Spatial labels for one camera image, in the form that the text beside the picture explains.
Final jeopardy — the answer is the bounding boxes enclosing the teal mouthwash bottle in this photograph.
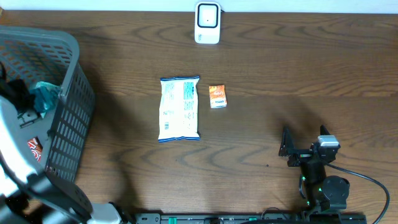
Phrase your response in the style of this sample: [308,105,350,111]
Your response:
[30,82,60,118]

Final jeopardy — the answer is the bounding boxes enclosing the red orange candy bar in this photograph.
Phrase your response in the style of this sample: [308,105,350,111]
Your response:
[27,137,43,162]

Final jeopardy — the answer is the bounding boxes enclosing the small orange tissue pack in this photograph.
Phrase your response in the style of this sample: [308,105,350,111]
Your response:
[209,85,228,109]

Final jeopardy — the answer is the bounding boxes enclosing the cream snack bag blue edges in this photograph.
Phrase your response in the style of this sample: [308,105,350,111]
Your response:
[158,76,200,142]

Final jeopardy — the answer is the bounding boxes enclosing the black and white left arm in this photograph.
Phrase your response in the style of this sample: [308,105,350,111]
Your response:
[1,65,134,223]

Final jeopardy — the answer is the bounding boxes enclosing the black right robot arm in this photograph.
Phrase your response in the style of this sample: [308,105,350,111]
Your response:
[279,125,350,212]

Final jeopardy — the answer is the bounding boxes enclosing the white barcode scanner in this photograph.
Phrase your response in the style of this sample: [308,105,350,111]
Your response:
[194,2,221,44]

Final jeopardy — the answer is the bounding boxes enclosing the dark grey plastic basket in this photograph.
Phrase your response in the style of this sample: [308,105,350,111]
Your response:
[1,26,95,182]

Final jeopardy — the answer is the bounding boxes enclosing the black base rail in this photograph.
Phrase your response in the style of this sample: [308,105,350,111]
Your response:
[134,211,367,224]

